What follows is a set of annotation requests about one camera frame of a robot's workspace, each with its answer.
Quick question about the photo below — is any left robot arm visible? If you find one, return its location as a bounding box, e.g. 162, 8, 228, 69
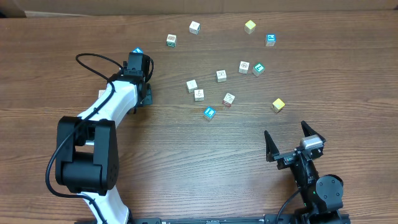
45, 52, 154, 223

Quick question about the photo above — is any green seven block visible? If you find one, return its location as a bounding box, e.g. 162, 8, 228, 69
252, 62, 266, 77

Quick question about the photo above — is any white picture block right centre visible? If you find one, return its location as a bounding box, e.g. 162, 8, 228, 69
238, 61, 249, 74

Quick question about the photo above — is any yellow top block lower right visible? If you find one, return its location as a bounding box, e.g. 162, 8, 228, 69
272, 98, 285, 113

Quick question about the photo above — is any white picture block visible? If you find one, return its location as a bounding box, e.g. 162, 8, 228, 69
238, 61, 249, 74
216, 70, 227, 83

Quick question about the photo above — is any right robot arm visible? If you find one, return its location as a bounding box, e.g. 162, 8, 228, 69
264, 121, 351, 224

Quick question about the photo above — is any blue top block far left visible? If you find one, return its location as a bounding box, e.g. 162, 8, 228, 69
132, 47, 144, 54

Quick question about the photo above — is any blue top block upper right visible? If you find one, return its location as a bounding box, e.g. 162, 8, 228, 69
265, 34, 276, 47

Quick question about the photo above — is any red edged picture block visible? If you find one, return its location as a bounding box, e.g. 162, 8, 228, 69
223, 93, 235, 107

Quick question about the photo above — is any plain white block centre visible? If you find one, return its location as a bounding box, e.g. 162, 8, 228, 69
187, 80, 198, 93

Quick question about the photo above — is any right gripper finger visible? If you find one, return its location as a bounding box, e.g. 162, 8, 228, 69
300, 121, 326, 143
264, 131, 280, 162

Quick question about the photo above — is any yellow block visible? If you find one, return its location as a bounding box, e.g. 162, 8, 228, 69
244, 20, 256, 34
272, 98, 285, 113

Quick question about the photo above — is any blue L block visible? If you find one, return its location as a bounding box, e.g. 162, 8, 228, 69
203, 106, 216, 121

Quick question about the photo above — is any white block top centre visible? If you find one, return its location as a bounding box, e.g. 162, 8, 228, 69
189, 21, 200, 35

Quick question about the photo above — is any yellow top block upper right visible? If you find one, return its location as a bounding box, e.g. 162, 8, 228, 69
244, 20, 256, 34

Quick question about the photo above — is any red letter white block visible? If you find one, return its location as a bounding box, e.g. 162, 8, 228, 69
98, 90, 106, 98

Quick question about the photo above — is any white X letter block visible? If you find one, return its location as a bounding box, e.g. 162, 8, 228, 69
194, 89, 205, 101

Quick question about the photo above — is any cardboard back wall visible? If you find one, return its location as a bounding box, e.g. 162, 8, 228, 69
1, 0, 397, 17

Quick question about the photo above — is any green letter block upper left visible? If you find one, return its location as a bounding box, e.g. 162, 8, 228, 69
166, 34, 177, 47

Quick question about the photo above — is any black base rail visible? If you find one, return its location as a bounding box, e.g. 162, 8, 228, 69
74, 213, 352, 224

